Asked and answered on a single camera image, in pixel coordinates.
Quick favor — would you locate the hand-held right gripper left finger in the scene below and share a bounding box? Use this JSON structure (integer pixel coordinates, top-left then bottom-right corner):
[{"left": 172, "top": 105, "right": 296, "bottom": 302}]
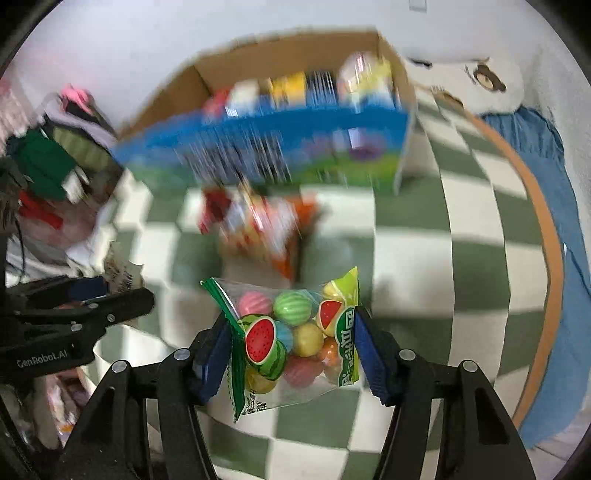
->
[{"left": 58, "top": 314, "right": 232, "bottom": 480}]

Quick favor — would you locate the white bear print pillow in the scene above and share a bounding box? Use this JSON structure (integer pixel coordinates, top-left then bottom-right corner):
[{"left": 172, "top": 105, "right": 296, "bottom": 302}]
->
[{"left": 402, "top": 46, "right": 527, "bottom": 114}]

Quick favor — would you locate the green white checkered blanket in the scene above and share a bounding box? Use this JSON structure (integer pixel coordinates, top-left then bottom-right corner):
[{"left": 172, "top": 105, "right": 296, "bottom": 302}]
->
[{"left": 69, "top": 88, "right": 566, "bottom": 480}]

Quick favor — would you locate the pink garment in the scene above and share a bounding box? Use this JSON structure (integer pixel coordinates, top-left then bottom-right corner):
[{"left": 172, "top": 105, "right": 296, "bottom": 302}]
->
[{"left": 58, "top": 85, "right": 94, "bottom": 110}]

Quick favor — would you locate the blue bedsheet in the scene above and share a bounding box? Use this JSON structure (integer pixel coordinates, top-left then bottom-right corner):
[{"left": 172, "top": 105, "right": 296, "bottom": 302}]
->
[{"left": 480, "top": 106, "right": 591, "bottom": 450}]

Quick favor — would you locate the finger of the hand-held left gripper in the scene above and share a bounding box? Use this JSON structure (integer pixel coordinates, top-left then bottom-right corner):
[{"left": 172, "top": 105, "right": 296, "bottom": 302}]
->
[
  {"left": 17, "top": 288, "right": 156, "bottom": 345},
  {"left": 9, "top": 275, "right": 110, "bottom": 318}
]

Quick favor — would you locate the olive puffer jacket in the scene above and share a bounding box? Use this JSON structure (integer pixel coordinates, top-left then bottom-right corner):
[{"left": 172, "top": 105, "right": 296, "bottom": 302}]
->
[{"left": 51, "top": 121, "right": 117, "bottom": 163}]

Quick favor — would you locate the clear bag of colourful gumballs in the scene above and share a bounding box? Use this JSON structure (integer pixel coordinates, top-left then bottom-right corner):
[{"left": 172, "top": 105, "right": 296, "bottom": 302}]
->
[{"left": 200, "top": 267, "right": 361, "bottom": 423}]

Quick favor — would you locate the pink panda snack packet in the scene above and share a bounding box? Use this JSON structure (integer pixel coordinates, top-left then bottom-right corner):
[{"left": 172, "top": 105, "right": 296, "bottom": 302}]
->
[{"left": 222, "top": 194, "right": 319, "bottom": 282}]

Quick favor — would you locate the dark green garment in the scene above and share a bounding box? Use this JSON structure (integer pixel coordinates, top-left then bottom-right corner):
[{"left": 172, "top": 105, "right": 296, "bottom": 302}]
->
[{"left": 7, "top": 129, "right": 77, "bottom": 200}]

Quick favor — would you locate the blue printed cardboard box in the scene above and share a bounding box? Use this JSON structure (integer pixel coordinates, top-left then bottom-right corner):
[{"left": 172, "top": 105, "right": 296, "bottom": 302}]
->
[{"left": 111, "top": 30, "right": 419, "bottom": 197}]

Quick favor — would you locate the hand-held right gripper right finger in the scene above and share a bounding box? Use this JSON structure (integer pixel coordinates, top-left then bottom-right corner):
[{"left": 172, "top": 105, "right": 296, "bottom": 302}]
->
[{"left": 355, "top": 305, "right": 539, "bottom": 480}]

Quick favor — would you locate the red garment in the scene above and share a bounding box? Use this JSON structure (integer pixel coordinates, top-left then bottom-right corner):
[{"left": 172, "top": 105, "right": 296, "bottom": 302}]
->
[{"left": 18, "top": 193, "right": 64, "bottom": 230}]

